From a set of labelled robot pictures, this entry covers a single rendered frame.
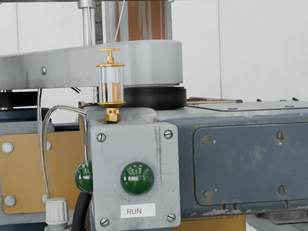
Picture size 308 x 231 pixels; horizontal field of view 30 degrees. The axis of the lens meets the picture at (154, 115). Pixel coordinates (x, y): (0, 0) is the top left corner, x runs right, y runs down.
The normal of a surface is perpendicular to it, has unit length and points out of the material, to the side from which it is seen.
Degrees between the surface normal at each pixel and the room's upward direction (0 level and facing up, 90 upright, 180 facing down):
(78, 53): 90
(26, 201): 90
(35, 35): 90
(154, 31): 90
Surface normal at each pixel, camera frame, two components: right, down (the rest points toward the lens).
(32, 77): -0.68, 0.06
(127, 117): 0.03, -0.90
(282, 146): 0.15, 0.04
